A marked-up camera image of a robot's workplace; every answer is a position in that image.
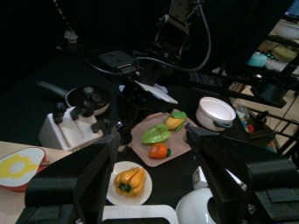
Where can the orange toy carrot piece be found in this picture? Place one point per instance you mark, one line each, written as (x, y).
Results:
(157, 151)

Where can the white flat toy piece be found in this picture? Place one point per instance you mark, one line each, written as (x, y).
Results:
(155, 92)

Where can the orange toy bell pepper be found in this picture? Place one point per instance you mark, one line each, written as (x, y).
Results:
(129, 181)

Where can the white bowl on shelf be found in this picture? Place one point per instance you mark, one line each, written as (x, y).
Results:
(287, 29)

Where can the white toy knife block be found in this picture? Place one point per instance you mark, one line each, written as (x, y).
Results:
(65, 132)

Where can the black box device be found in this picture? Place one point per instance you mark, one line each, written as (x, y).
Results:
(116, 60)

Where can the white round toy kettle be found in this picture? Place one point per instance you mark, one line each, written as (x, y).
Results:
(192, 208)

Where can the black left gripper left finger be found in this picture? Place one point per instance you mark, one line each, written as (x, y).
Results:
(57, 186)

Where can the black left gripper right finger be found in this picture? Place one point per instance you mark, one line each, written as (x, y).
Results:
(248, 178)

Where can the yellow green toy corn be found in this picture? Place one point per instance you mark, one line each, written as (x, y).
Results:
(173, 121)

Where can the small white box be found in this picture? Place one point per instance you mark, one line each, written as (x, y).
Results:
(199, 178)

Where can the colourful small toy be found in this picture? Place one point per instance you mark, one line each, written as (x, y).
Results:
(247, 126)

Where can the green toy pepper half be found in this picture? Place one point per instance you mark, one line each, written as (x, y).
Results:
(155, 134)

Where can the teal cup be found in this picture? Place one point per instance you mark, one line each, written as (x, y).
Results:
(256, 59)

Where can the pink cutting board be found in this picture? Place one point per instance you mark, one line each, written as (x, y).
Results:
(141, 154)

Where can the light wooden board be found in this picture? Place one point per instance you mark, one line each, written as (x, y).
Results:
(9, 204)

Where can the green container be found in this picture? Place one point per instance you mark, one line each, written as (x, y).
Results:
(284, 53)

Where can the white round plate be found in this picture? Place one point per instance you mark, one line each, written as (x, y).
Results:
(116, 198)

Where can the black metal frame rail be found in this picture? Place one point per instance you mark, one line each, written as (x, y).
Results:
(217, 83)

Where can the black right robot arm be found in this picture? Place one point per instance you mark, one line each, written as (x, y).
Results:
(176, 20)

